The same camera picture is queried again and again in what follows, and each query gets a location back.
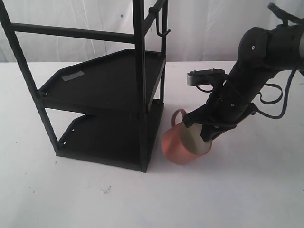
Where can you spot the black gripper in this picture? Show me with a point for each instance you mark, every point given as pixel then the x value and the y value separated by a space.
pixel 225 108

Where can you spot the pink ceramic mug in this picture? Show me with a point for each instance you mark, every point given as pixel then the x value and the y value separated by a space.
pixel 181 145

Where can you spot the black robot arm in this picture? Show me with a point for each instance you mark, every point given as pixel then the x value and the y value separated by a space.
pixel 262 54

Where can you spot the black metal shelf rack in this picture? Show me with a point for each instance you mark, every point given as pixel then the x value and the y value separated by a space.
pixel 112 113

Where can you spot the white backdrop cloth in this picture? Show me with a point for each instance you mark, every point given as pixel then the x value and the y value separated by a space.
pixel 201 30

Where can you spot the grey tape strip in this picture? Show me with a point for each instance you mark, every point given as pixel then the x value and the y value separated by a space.
pixel 72 76

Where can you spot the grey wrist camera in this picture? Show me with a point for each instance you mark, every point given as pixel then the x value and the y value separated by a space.
pixel 211 77

